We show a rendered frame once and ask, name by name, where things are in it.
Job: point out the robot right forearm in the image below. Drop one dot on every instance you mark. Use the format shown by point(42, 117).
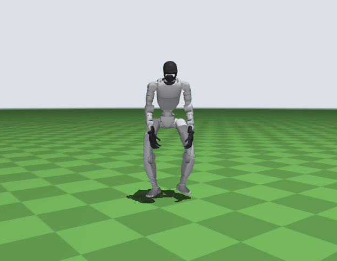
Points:
point(149, 119)

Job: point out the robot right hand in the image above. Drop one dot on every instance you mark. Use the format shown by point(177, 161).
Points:
point(152, 138)

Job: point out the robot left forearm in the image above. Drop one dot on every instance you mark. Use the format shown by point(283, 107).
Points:
point(190, 118)

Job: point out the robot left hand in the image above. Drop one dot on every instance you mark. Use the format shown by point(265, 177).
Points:
point(190, 137)

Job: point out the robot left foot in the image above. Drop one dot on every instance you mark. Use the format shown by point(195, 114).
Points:
point(183, 189)

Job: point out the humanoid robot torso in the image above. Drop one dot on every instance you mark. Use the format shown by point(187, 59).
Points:
point(168, 98)

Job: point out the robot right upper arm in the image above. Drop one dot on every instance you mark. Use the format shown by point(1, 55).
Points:
point(151, 88)

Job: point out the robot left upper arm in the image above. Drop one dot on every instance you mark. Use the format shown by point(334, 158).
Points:
point(187, 95)

